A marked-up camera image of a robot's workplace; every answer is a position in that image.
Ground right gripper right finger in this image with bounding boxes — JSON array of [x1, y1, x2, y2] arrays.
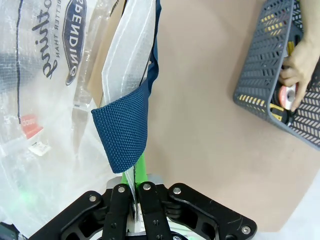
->
[[134, 152, 258, 240]]

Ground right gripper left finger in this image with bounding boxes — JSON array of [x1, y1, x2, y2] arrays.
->
[[28, 171, 137, 240]]

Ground translucent shopping bag navy straps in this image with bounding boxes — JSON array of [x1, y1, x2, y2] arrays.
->
[[0, 0, 161, 237]]

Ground orange white tape roll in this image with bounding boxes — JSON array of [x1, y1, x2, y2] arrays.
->
[[277, 84, 301, 111]]

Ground dark grey perforated basket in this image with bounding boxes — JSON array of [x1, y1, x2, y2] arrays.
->
[[232, 0, 320, 148]]

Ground person's left forearm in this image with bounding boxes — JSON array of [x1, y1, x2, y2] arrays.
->
[[302, 22, 320, 43]]

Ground person's left hand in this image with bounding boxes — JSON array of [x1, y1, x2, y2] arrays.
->
[[278, 37, 320, 112]]

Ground white paper label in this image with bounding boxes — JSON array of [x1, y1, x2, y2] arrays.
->
[[27, 140, 52, 157]]

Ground red hang tag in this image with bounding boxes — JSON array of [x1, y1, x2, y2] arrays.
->
[[20, 113, 45, 140]]

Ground yellow black tape measure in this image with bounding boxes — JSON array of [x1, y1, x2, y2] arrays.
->
[[269, 104, 291, 124]]

